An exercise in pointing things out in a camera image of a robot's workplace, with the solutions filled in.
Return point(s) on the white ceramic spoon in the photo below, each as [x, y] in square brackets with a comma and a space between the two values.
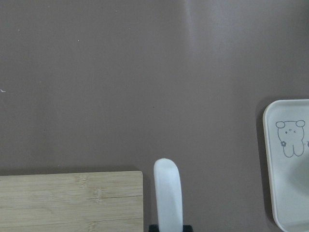
[168, 192]

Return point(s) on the bamboo cutting board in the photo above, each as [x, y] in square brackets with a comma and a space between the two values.
[75, 202]

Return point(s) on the cream rabbit tray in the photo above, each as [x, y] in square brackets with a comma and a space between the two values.
[286, 133]

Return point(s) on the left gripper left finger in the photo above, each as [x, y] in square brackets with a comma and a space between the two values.
[153, 228]

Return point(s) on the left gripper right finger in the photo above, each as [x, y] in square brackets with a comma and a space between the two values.
[187, 228]

